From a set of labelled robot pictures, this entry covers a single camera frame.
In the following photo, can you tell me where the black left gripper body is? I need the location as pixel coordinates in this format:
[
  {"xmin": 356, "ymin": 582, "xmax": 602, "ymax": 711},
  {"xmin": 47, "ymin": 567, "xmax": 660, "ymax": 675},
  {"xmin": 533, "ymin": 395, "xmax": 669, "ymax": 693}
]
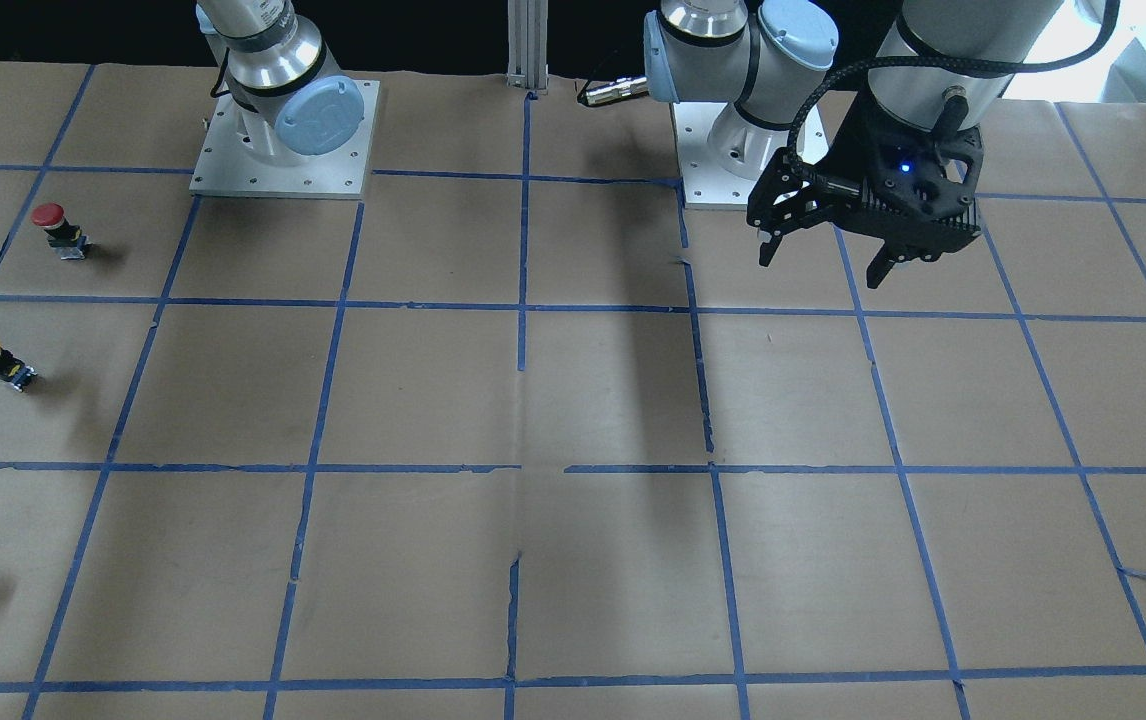
[{"xmin": 747, "ymin": 89, "xmax": 984, "ymax": 263}]

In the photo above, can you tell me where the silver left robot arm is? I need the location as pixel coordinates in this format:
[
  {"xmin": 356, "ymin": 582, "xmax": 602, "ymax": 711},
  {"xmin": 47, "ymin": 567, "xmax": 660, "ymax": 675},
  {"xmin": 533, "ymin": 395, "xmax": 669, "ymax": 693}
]
[{"xmin": 576, "ymin": 1, "xmax": 1121, "ymax": 290}]

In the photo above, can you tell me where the red push button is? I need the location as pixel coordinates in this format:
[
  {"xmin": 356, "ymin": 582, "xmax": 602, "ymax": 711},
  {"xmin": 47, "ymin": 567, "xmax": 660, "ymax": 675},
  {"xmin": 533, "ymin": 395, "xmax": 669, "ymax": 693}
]
[{"xmin": 30, "ymin": 202, "xmax": 88, "ymax": 261}]

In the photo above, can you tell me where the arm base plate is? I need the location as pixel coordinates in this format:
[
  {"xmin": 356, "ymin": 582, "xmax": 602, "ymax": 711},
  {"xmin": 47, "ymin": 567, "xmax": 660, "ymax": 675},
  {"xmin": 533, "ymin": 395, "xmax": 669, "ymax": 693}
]
[
  {"xmin": 189, "ymin": 79, "xmax": 382, "ymax": 199},
  {"xmin": 670, "ymin": 102, "xmax": 788, "ymax": 211}
]

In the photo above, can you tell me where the aluminium frame post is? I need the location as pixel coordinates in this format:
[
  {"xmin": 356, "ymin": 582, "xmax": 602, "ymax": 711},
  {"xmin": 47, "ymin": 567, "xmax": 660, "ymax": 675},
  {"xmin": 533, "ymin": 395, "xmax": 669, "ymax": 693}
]
[{"xmin": 507, "ymin": 0, "xmax": 549, "ymax": 94}]

